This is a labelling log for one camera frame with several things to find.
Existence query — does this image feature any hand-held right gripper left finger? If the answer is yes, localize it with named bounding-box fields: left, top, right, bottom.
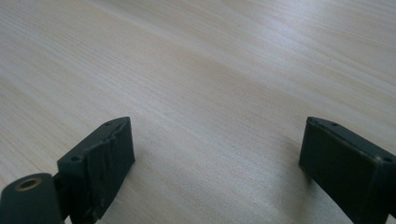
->
left=56, top=116, right=136, bottom=224

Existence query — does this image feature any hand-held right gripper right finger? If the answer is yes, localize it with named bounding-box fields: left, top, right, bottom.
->
left=298, top=116, right=396, bottom=224

